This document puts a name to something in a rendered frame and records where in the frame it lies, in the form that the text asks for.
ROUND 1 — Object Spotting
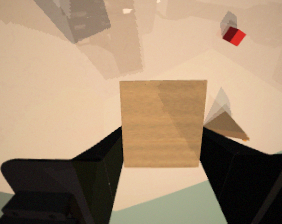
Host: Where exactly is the red block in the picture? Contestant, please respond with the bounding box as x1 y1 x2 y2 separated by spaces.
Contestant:
222 27 246 46

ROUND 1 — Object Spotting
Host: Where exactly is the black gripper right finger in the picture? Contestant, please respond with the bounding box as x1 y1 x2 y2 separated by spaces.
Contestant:
200 127 282 224

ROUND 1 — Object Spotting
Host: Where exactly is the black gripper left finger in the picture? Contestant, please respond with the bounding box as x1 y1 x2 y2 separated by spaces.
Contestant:
1 126 124 224

